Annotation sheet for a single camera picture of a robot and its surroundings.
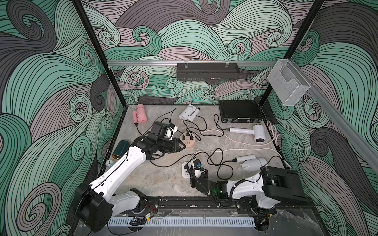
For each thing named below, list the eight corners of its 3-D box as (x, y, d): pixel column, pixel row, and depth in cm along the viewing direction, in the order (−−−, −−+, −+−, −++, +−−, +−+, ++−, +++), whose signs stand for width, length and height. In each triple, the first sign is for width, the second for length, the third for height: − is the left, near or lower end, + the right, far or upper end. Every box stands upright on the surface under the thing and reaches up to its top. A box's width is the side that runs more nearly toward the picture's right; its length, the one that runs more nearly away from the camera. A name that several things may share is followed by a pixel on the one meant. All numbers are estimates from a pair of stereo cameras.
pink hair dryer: (134, 124, 109) (133, 120, 106) (132, 110, 119) (130, 106, 115) (148, 120, 111) (146, 116, 108) (144, 107, 121) (143, 103, 117)
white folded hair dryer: (179, 119, 112) (179, 115, 108) (189, 107, 121) (189, 103, 117) (190, 124, 109) (191, 120, 105) (200, 112, 117) (200, 107, 113)
